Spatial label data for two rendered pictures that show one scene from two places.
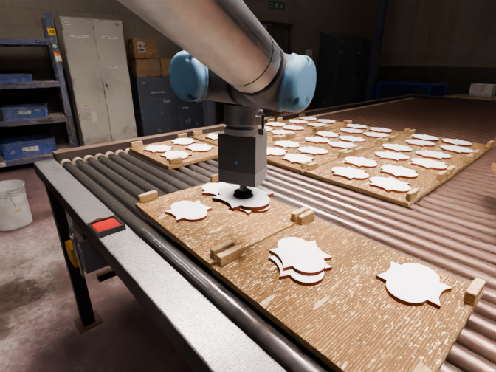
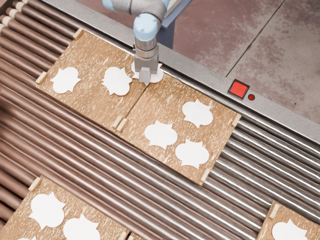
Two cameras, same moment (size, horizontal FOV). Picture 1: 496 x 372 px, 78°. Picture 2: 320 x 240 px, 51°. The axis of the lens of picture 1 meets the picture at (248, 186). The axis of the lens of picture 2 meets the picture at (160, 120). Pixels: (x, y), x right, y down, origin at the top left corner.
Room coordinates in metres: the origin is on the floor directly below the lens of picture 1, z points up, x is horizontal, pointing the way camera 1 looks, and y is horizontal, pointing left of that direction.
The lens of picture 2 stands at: (1.25, -0.16, 2.24)
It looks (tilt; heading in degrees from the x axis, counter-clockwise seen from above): 69 degrees down; 160
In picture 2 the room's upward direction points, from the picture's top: 2 degrees clockwise
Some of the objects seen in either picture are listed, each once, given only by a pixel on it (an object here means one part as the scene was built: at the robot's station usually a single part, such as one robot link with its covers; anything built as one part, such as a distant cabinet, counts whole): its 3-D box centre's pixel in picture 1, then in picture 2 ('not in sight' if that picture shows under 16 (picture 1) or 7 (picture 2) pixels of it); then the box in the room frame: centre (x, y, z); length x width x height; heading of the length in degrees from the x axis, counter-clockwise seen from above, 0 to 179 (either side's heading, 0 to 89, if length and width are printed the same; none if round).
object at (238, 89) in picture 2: (106, 226); (238, 89); (0.74, 0.39, 0.92); 0.06 x 0.06 x 0.01; 42
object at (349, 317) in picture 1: (340, 280); (97, 78); (0.51, -0.19, 0.93); 0.41 x 0.35 x 0.02; 42
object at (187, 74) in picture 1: (213, 76); (150, 7); (0.52, 0.05, 1.32); 0.11 x 0.11 x 0.08; 54
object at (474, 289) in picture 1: (474, 291); (42, 78); (0.45, -0.42, 0.95); 0.06 x 0.02 x 0.03; 132
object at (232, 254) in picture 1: (229, 255); not in sight; (0.57, 0.04, 0.95); 0.06 x 0.02 x 0.03; 132
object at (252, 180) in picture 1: (248, 150); (145, 63); (0.64, 0.00, 1.17); 0.12 x 0.09 x 0.16; 156
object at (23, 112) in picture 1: (26, 111); not in sight; (4.25, 3.01, 0.72); 0.50 x 0.38 x 0.16; 118
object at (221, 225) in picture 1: (219, 211); (179, 125); (0.82, 0.08, 0.93); 0.41 x 0.35 x 0.02; 41
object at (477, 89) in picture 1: (483, 90); not in sight; (5.93, -4.34, 0.86); 0.37 x 0.30 x 0.22; 36
